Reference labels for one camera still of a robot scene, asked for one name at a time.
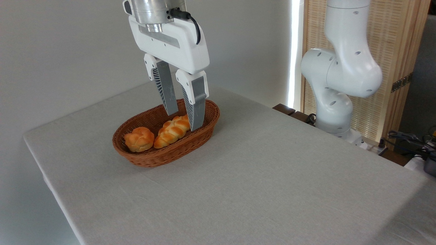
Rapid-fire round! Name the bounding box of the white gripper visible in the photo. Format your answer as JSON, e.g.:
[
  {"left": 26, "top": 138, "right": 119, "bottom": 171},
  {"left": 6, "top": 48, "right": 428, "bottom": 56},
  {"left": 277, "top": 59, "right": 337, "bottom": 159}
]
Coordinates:
[{"left": 128, "top": 15, "right": 210, "bottom": 132}]

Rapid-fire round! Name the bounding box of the round knotted bread roll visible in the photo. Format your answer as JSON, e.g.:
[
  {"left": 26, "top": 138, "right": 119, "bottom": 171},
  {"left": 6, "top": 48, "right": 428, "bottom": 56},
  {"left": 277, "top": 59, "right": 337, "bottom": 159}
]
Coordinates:
[{"left": 124, "top": 127, "right": 155, "bottom": 152}]

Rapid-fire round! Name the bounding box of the long braided bread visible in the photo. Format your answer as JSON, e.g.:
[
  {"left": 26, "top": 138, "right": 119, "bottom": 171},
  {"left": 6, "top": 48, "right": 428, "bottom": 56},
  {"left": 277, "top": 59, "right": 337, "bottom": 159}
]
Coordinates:
[{"left": 154, "top": 114, "right": 191, "bottom": 149}]

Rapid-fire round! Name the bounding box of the brown wicker basket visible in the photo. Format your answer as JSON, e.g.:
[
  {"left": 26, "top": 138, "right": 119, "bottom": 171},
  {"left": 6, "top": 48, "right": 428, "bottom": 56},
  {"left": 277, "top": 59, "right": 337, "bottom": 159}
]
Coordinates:
[{"left": 112, "top": 98, "right": 220, "bottom": 168}]

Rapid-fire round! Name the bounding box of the dark wooden furniture piece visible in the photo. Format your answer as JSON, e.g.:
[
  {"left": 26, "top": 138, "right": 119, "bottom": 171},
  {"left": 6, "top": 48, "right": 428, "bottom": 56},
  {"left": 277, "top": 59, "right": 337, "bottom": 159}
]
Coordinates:
[{"left": 272, "top": 103, "right": 316, "bottom": 126}]

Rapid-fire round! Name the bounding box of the light grey tablecloth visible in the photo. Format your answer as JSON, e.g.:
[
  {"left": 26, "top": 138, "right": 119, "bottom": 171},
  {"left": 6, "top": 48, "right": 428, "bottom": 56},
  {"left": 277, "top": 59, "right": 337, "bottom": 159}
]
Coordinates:
[{"left": 23, "top": 82, "right": 436, "bottom": 245}]

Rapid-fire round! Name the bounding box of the wooden slatted folding screen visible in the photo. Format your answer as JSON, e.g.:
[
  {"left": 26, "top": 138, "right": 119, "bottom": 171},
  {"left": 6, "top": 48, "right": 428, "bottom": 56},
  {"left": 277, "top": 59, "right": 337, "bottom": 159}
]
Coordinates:
[{"left": 301, "top": 0, "right": 432, "bottom": 143}]

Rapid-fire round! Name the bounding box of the dark metal screen hinge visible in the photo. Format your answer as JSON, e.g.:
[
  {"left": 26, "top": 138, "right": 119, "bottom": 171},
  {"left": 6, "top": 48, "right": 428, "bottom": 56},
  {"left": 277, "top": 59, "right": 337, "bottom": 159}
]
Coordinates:
[{"left": 391, "top": 73, "right": 413, "bottom": 93}]

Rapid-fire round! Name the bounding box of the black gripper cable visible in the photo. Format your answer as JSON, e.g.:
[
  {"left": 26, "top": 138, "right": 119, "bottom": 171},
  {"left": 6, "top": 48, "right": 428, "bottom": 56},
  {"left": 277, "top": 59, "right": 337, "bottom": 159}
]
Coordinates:
[{"left": 169, "top": 8, "right": 202, "bottom": 45}]

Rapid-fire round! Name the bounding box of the black cable bundle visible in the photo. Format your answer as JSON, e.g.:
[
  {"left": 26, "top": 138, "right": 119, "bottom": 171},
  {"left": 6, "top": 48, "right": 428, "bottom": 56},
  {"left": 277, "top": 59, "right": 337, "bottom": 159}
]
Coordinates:
[{"left": 387, "top": 130, "right": 436, "bottom": 158}]

